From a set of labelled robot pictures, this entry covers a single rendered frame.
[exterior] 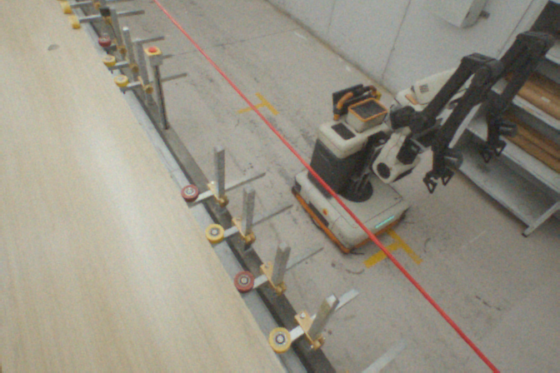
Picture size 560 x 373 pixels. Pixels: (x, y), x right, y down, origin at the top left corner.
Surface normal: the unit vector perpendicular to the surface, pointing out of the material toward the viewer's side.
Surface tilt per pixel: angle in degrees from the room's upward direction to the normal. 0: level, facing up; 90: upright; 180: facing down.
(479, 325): 0
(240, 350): 0
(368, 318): 0
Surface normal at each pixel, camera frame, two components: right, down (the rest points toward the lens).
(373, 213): 0.11, -0.68
